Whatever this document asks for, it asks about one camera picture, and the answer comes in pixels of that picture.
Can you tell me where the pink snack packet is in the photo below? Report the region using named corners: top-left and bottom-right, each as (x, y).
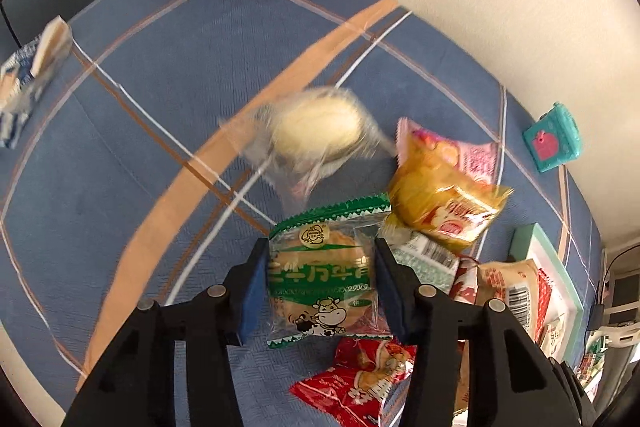
top-left (396, 118), bottom-right (501, 185)

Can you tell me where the yellow snack packet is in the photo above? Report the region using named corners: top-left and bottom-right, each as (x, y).
top-left (387, 132), bottom-right (515, 253)

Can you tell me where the red cartoon snack packet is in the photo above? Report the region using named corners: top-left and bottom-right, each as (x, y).
top-left (290, 337), bottom-right (418, 427)

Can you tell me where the green-rimmed white tray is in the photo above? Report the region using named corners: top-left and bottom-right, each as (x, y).
top-left (509, 223), bottom-right (585, 368)

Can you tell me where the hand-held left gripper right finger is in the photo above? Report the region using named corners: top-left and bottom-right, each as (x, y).
top-left (374, 238), bottom-right (568, 427)

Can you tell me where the small teal tin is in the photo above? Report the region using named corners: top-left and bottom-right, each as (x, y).
top-left (522, 102), bottom-right (583, 172)

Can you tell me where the clear-wrapped white bun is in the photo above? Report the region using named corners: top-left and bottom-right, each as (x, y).
top-left (220, 87), bottom-right (396, 202)

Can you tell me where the green cow snack packet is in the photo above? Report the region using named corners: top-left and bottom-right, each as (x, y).
top-left (266, 193), bottom-right (396, 350)

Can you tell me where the blue and white packet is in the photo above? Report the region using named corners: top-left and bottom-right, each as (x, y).
top-left (0, 18), bottom-right (73, 150)

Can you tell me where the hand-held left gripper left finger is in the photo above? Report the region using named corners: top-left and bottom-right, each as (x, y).
top-left (62, 237), bottom-right (271, 427)

